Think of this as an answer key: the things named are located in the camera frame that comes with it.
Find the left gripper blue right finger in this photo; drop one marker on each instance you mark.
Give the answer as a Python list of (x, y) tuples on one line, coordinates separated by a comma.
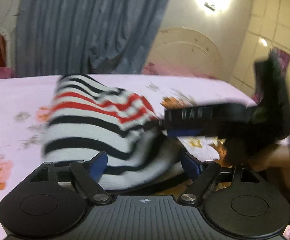
[(202, 174)]

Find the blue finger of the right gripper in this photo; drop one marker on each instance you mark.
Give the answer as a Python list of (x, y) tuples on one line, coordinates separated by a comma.
[(184, 132), (200, 115)]

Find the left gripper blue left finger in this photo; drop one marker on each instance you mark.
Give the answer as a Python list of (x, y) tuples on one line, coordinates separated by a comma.
[(86, 176)]

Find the striped white red black sweater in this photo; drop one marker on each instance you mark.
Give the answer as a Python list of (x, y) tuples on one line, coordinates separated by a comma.
[(88, 117)]

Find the person's right hand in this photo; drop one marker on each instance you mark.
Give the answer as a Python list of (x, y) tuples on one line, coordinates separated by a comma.
[(274, 163)]

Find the pink blanket far bed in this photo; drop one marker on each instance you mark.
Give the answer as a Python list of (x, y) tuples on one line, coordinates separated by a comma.
[(167, 70)]

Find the cream arched headboard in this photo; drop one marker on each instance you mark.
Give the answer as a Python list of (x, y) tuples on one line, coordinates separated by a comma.
[(187, 48)]

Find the pink floral bed sheet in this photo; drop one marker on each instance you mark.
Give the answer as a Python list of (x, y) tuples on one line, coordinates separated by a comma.
[(38, 199)]

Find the cream wardrobe doors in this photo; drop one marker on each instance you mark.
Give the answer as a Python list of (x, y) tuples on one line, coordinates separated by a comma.
[(269, 27)]

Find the blue grey curtain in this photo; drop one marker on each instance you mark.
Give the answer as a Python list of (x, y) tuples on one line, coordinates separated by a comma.
[(60, 37)]

